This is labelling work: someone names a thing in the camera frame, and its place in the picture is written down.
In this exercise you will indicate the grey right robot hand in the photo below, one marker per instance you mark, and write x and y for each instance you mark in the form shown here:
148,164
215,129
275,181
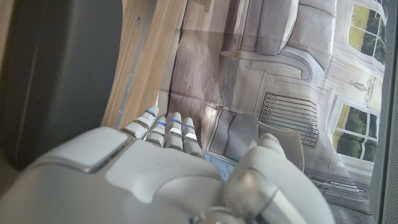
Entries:
140,186

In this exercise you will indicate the printed living room backdrop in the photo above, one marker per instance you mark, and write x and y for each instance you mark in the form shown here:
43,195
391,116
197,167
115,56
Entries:
280,77

